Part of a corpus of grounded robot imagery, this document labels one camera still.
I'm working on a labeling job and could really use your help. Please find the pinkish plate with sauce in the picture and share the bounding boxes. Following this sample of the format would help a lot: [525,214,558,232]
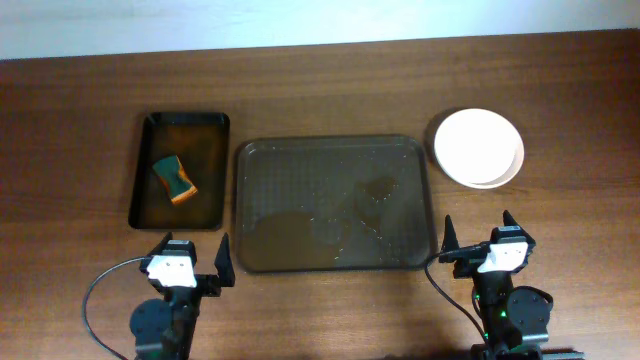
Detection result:
[432,108,525,190]

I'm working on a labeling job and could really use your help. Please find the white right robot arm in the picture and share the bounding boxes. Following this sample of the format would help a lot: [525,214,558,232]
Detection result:
[438,211,553,359]

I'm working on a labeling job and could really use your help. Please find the small dark tray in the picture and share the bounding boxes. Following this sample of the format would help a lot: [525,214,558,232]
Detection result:
[128,112,230,231]

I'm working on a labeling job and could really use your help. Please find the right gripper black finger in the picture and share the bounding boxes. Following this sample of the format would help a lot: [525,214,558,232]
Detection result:
[502,210,519,227]
[441,214,459,252]

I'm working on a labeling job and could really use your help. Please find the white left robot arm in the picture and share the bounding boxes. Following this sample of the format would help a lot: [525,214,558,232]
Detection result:
[129,233,235,360]

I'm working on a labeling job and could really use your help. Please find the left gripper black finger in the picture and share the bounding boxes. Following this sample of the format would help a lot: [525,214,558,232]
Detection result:
[147,232,173,257]
[214,233,236,287]

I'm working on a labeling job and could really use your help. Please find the large brown tray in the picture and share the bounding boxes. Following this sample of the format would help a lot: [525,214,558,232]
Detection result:
[234,135,437,274]

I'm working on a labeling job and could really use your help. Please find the green orange sponge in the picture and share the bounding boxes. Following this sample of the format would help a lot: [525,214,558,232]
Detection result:
[152,155,198,205]

